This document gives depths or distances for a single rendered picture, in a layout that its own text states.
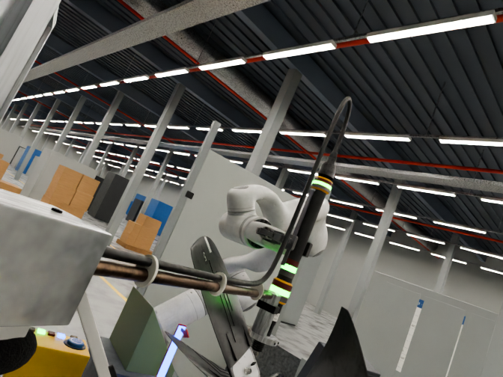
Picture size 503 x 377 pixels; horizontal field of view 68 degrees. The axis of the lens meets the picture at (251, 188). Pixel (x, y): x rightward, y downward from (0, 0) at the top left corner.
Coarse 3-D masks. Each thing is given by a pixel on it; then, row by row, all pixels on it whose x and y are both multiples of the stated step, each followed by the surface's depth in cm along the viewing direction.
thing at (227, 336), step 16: (208, 240) 74; (192, 256) 62; (208, 256) 70; (224, 272) 75; (208, 304) 63; (224, 304) 69; (224, 320) 67; (240, 320) 73; (224, 336) 65; (240, 336) 70; (224, 352) 64; (240, 352) 69
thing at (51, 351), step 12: (36, 336) 90; (48, 336) 93; (48, 348) 87; (60, 348) 89; (72, 348) 91; (84, 348) 94; (36, 360) 86; (48, 360) 87; (60, 360) 88; (72, 360) 89; (84, 360) 91; (12, 372) 83; (24, 372) 84; (36, 372) 86; (48, 372) 87; (60, 372) 88; (72, 372) 90
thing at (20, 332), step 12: (0, 336) 25; (12, 336) 26; (24, 336) 26; (0, 348) 25; (12, 348) 25; (24, 348) 26; (36, 348) 28; (0, 360) 25; (12, 360) 25; (24, 360) 26; (0, 372) 25
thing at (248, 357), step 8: (248, 352) 72; (240, 360) 69; (248, 360) 71; (232, 368) 66; (240, 368) 68; (256, 368) 72; (232, 376) 65; (240, 376) 67; (248, 376) 69; (256, 376) 71
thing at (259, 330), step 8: (272, 296) 75; (280, 296) 76; (264, 304) 75; (272, 304) 74; (264, 312) 76; (272, 312) 74; (256, 320) 76; (264, 320) 75; (248, 328) 78; (256, 328) 76; (264, 328) 75; (256, 336) 75; (264, 336) 75; (272, 336) 80; (272, 344) 76
